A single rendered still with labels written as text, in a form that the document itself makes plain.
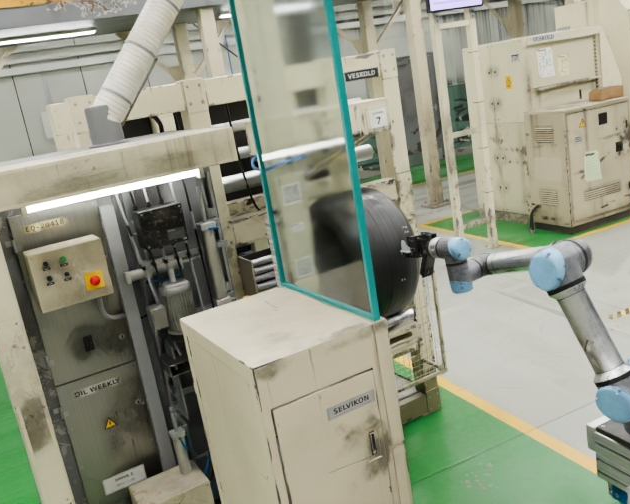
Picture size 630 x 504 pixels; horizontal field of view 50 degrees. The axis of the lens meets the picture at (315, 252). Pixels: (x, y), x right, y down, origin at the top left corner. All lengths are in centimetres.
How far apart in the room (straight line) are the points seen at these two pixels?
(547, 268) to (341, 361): 68
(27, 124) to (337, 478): 996
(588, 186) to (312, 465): 587
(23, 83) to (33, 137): 81
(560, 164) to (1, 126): 804
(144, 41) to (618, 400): 198
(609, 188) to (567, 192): 54
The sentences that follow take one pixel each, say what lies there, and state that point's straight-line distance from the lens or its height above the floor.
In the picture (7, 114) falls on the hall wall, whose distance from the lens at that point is 1137.
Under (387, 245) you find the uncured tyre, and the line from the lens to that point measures 258.
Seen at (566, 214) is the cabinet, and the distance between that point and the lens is 724.
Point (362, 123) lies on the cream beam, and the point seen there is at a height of 169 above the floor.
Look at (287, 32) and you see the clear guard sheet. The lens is 187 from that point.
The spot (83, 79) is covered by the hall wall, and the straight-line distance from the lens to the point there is 1150.
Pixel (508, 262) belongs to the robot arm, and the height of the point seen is 121.
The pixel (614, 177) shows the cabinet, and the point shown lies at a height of 46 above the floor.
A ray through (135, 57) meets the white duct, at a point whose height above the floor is 209.
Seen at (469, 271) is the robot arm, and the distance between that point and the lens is 236.
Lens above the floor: 190
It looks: 14 degrees down
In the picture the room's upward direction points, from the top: 10 degrees counter-clockwise
